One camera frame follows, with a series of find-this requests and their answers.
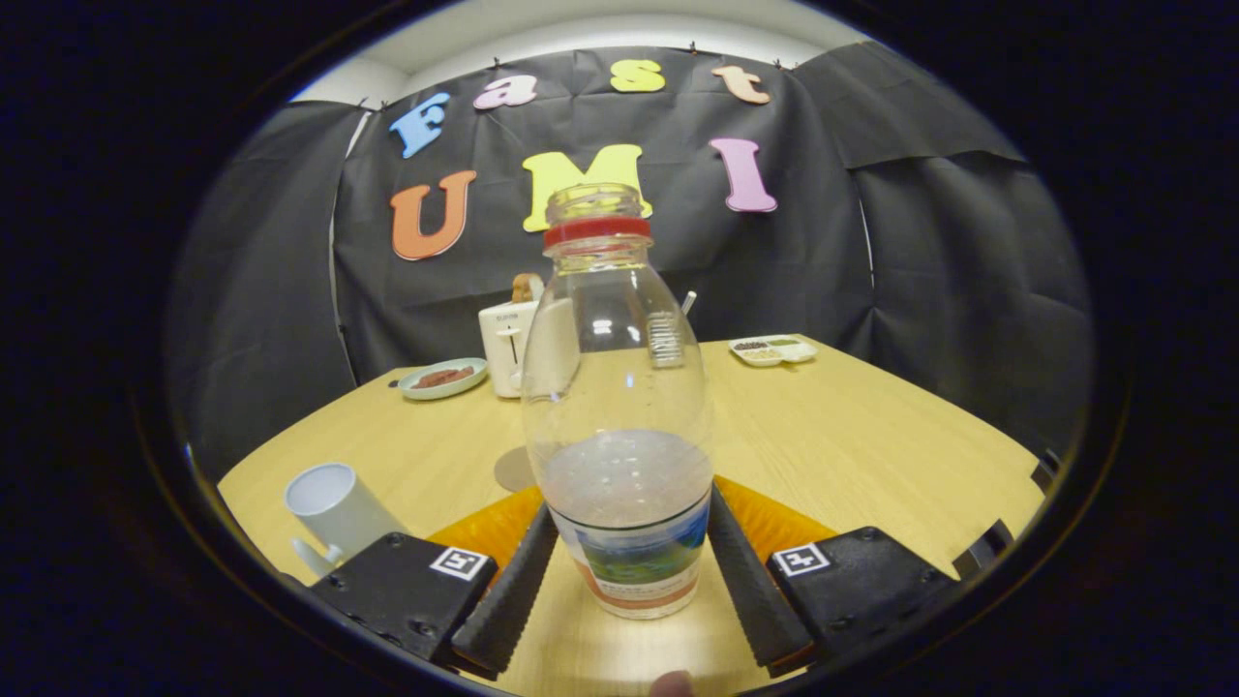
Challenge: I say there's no white divided snack tray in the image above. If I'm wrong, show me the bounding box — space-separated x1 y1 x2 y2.
728 334 818 368

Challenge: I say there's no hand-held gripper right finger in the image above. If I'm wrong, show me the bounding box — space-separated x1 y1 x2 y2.
707 474 959 679

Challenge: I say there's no clear plastic juice bottle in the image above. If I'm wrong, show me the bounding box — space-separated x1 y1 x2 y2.
521 182 715 621

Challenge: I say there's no wooden table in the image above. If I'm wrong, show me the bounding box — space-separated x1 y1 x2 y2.
218 334 1048 696

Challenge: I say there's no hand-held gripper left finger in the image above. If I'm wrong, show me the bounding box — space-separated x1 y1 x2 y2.
310 484 560 679

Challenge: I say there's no round brown coaster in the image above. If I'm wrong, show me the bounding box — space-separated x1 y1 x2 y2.
494 445 538 493

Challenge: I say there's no pale green plate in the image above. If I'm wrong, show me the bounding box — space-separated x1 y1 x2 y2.
398 357 489 402

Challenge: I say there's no light grey cup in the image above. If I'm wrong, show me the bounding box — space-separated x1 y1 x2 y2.
284 463 408 580

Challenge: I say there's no white toaster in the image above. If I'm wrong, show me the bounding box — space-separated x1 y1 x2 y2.
478 298 543 399

